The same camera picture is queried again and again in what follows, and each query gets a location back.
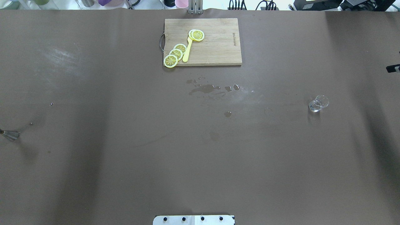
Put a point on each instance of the clear glass cup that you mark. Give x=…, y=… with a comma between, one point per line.
x=318, y=103

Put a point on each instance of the steel double-ended jigger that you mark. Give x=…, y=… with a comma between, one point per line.
x=10, y=135

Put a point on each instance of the pink plastic cup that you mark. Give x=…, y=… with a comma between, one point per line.
x=181, y=4

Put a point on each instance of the lemon slice lower row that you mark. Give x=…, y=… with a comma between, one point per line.
x=170, y=61

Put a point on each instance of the lemon slice row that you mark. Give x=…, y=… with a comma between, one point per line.
x=181, y=47
x=170, y=61
x=178, y=53

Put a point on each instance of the lemon slice middle row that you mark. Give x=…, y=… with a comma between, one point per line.
x=178, y=53

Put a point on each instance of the lemon slice upper row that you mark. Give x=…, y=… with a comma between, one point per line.
x=181, y=47

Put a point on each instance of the bamboo cutting board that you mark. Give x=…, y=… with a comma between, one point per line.
x=220, y=46

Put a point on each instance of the lemon slice on knife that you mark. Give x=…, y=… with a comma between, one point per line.
x=196, y=35

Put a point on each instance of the brown table mat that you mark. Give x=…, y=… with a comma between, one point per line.
x=109, y=136

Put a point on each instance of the aluminium frame post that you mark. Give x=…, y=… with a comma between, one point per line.
x=195, y=7

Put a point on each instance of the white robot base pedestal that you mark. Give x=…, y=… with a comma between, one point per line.
x=194, y=220

